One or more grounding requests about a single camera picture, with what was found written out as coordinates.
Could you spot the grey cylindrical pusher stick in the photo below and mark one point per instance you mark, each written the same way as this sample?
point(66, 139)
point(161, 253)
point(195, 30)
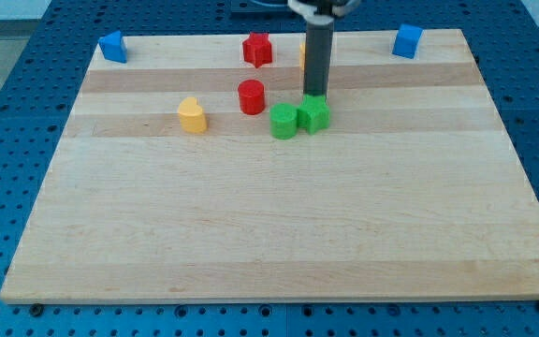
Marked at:
point(318, 44)

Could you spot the yellow block behind stick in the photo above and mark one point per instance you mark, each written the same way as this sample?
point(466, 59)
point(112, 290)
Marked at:
point(302, 54)

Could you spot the red cylinder block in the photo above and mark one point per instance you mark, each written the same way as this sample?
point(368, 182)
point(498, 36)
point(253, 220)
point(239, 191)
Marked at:
point(251, 97)

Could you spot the blue cube block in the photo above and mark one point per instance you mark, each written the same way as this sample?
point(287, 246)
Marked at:
point(407, 40)

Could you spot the black screw front left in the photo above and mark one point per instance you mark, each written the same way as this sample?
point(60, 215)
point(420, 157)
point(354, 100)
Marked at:
point(36, 310)

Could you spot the green cylinder block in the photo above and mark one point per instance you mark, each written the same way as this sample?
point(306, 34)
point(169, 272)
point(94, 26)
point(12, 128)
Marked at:
point(283, 121)

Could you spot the yellow heart block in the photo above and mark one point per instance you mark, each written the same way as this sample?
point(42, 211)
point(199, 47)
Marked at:
point(192, 116)

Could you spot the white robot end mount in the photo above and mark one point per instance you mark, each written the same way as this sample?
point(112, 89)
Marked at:
point(331, 8)

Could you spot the blue triangular block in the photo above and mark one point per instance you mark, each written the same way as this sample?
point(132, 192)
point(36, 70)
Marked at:
point(113, 47)

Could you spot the green star block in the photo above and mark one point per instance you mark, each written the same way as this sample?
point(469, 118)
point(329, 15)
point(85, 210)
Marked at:
point(313, 113)

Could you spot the red star block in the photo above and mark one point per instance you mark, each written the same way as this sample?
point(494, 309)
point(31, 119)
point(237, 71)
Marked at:
point(257, 49)

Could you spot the wooden board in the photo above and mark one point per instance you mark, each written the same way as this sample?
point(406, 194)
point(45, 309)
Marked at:
point(414, 192)

